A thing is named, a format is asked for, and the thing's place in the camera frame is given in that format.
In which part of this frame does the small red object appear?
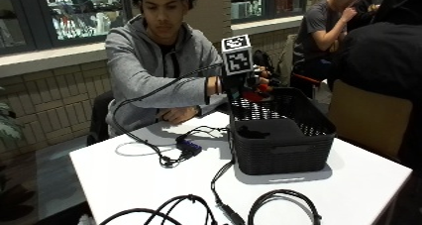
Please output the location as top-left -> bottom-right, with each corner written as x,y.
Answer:
241,83 -> 274,103

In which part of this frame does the black backpack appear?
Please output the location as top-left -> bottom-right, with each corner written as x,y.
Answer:
252,50 -> 277,78

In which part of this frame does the beige jacket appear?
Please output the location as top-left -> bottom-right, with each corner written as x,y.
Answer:
276,33 -> 301,87

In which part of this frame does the white marker cube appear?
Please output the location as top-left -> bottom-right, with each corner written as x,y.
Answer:
220,34 -> 254,76

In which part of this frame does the red chair seat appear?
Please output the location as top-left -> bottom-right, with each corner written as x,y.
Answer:
292,71 -> 324,88

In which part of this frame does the purple usb hub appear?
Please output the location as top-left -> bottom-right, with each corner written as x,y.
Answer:
176,137 -> 204,159

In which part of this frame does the black chair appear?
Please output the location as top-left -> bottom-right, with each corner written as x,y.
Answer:
85,90 -> 116,147

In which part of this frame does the person in grey hoodie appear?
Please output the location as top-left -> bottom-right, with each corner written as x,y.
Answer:
104,0 -> 229,139

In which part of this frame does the small black object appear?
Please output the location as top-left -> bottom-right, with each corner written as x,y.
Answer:
236,125 -> 272,140

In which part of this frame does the small dark-framed window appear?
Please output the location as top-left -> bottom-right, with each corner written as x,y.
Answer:
228,0 -> 310,25

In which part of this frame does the black plastic basket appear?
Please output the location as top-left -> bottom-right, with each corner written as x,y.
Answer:
227,86 -> 338,176

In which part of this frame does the wooden chair back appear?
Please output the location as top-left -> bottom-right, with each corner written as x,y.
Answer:
326,79 -> 414,161

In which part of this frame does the grey window ledge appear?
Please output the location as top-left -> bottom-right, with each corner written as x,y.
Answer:
0,14 -> 306,79

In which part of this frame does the large dark-framed window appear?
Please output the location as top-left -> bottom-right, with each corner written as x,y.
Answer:
0,0 -> 136,56

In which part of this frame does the green plant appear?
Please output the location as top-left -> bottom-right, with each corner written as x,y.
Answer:
0,87 -> 24,150

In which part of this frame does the black glove cable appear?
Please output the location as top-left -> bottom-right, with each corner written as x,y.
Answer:
109,61 -> 224,169

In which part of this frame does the thin white cable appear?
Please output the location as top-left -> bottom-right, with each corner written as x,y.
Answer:
115,140 -> 179,158

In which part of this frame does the black cable with plug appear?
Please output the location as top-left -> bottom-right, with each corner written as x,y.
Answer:
176,125 -> 246,225

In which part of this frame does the black double cable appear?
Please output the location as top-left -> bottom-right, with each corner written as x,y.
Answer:
97,193 -> 219,225

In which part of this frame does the thick black cable loop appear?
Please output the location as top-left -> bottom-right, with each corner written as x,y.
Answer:
246,188 -> 324,225

